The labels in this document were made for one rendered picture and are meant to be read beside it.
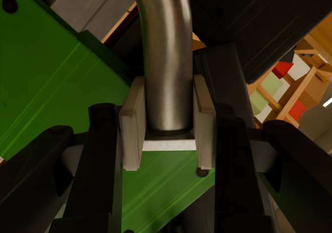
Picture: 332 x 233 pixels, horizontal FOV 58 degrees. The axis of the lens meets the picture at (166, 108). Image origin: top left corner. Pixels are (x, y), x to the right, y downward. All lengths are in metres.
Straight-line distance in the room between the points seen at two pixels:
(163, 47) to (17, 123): 0.13
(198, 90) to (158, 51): 0.03
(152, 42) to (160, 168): 0.11
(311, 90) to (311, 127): 5.47
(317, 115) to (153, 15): 9.53
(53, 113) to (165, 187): 0.10
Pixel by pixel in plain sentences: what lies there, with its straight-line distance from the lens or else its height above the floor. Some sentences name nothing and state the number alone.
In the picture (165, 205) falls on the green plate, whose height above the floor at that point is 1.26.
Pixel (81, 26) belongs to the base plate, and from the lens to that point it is 0.78.
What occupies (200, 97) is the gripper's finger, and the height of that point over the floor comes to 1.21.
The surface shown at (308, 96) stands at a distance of 4.23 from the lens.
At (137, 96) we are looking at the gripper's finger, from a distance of 0.16.
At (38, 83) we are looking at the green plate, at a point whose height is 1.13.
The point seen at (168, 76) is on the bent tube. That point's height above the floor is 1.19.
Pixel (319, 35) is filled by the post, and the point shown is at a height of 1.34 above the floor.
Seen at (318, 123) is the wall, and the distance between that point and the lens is 9.74.
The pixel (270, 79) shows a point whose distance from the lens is 3.85.
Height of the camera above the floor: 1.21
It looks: 2 degrees down
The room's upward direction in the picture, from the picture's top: 136 degrees clockwise
